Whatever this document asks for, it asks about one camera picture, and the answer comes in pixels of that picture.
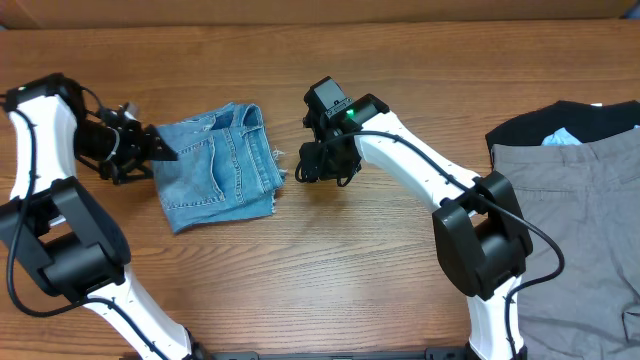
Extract black folded garment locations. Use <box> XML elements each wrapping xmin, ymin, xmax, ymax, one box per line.
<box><xmin>485</xmin><ymin>100</ymin><xmax>639</xmax><ymax>149</ymax></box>

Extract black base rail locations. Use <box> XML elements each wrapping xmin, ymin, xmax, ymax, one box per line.
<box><xmin>209</xmin><ymin>346</ymin><xmax>476</xmax><ymax>360</ymax></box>

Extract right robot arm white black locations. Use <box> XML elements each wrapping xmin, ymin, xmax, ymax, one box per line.
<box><xmin>295</xmin><ymin>77</ymin><xmax>533</xmax><ymax>359</ymax></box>

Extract light blue denim jeans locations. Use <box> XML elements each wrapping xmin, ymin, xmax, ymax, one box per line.
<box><xmin>152</xmin><ymin>103</ymin><xmax>286</xmax><ymax>234</ymax></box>

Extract grey folded trousers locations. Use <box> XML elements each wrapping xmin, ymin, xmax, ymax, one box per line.
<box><xmin>492</xmin><ymin>129</ymin><xmax>639</xmax><ymax>359</ymax></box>

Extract light blue folded garment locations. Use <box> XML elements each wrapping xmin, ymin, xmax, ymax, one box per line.
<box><xmin>541</xmin><ymin>127</ymin><xmax>582</xmax><ymax>146</ymax></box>

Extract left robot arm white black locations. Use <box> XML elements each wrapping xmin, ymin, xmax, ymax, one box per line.
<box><xmin>1</xmin><ymin>73</ymin><xmax>209</xmax><ymax>359</ymax></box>

